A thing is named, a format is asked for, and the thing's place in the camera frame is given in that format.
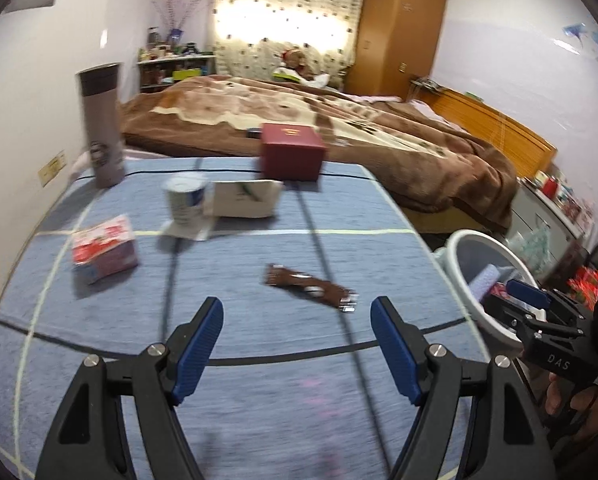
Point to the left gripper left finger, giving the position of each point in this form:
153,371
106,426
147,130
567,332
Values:
190,347

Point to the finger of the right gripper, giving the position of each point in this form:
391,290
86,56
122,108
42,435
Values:
530,326
534,293

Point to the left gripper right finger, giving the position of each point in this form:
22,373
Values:
403,347

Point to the purple foam sleeve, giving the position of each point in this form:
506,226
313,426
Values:
483,282

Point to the pink white carton box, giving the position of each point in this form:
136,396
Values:
105,249

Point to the white blue yogurt cup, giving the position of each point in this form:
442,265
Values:
185,193

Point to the cream paper bag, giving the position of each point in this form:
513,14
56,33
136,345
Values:
243,199

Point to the white trash bin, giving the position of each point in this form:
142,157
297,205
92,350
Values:
474,263

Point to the person's right hand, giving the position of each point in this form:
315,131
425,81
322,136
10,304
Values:
584,401

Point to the green white plastic bag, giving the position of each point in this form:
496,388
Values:
532,249

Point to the red green checked bag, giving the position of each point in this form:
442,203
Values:
583,287

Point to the brown chocolate wrapper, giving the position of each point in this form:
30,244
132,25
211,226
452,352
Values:
308,285

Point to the grey bedside cabinet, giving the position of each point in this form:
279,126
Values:
532,209

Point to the red mug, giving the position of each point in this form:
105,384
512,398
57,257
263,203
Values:
550,187

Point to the blue checked table cloth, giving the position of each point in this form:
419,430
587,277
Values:
294,389

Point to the white lid card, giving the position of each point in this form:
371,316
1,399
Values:
198,231

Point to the wooden bed headboard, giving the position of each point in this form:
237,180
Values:
528,151

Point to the brown patterned blanket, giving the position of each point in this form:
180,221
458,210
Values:
424,166

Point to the red gift box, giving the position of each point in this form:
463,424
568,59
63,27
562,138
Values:
291,152

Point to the black remote control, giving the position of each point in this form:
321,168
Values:
254,133

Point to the grey thermos tumbler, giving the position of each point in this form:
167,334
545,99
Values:
99,99

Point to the white cluttered shelf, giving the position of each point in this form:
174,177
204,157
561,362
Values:
161,73

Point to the orange wooden wardrobe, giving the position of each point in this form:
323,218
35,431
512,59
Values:
397,42

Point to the brown teddy bear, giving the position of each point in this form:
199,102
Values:
295,59

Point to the dotted window curtain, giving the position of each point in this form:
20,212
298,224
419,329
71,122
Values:
250,36

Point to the wall socket plate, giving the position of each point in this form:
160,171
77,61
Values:
51,169

